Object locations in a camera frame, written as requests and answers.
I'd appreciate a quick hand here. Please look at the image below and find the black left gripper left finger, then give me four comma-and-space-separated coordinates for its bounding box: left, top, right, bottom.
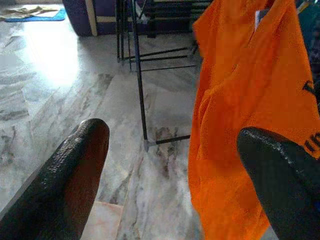
0, 117, 111, 240

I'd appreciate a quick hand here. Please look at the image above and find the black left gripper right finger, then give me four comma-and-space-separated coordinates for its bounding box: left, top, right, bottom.
236, 126, 320, 240

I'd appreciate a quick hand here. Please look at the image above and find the orange shirt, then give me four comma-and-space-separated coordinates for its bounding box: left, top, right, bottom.
186, 0, 320, 240

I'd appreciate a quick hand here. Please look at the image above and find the black drying rack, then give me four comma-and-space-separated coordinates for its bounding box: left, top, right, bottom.
115, 0, 214, 153

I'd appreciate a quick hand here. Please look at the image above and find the blue floor mat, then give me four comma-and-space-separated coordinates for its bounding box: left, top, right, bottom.
4, 8, 67, 23

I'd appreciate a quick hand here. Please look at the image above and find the dark purple suitcase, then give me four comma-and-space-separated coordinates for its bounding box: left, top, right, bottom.
61, 0, 151, 38

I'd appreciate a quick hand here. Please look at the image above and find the beige cloth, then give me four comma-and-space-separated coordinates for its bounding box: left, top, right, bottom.
0, 4, 60, 20

